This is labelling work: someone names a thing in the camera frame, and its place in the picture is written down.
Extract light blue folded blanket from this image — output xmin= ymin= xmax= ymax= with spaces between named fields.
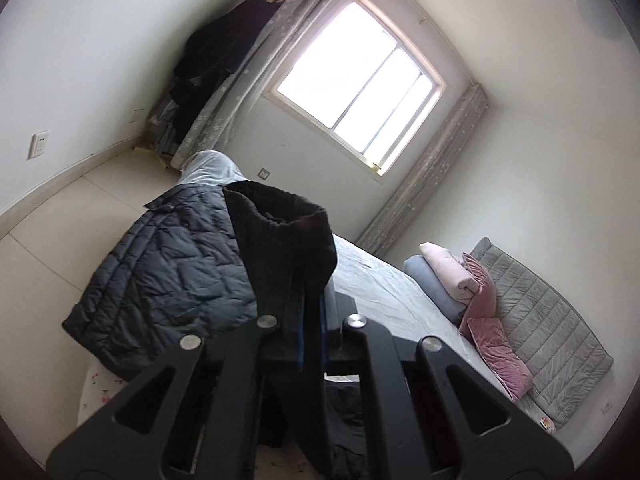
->
xmin=402 ymin=255 xmax=466 ymax=327

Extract pale pink folded blanket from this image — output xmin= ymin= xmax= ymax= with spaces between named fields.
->
xmin=419 ymin=243 xmax=480 ymax=304

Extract grey patterned curtain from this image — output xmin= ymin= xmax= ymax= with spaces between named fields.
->
xmin=355 ymin=84 xmax=489 ymax=258

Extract left grey curtain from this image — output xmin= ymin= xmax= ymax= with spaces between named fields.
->
xmin=170 ymin=0 xmax=337 ymax=170

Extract window with white frame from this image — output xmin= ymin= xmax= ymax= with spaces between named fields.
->
xmin=270 ymin=0 xmax=448 ymax=177

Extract pink velvet pillow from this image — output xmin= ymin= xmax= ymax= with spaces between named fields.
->
xmin=460 ymin=252 xmax=533 ymax=402

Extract grey quilted headboard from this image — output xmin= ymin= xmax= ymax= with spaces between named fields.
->
xmin=472 ymin=237 xmax=614 ymax=428

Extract black quilted puffer jacket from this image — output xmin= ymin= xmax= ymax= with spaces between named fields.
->
xmin=62 ymin=184 xmax=257 ymax=380

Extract white wall socket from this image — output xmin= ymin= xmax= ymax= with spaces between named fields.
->
xmin=257 ymin=168 xmax=270 ymax=181

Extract dark clothes hanging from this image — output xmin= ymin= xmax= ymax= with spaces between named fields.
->
xmin=148 ymin=0 xmax=279 ymax=155

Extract cherry print bed sheet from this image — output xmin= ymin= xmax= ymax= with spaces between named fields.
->
xmin=77 ymin=356 xmax=127 ymax=426

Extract large black coat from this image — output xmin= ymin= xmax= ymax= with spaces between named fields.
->
xmin=224 ymin=180 xmax=368 ymax=479

